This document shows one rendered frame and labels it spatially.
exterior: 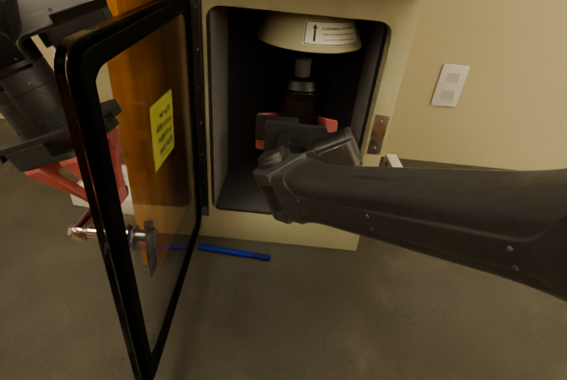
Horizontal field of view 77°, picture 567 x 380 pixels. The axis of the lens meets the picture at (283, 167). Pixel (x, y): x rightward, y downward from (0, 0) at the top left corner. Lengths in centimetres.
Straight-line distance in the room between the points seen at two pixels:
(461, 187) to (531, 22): 90
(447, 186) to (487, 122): 93
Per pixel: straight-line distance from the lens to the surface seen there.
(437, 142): 115
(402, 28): 55
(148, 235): 37
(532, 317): 80
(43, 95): 39
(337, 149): 47
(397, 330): 66
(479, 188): 24
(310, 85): 62
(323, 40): 56
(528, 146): 127
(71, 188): 42
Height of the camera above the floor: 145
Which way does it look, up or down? 32 degrees down
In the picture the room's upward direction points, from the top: 6 degrees clockwise
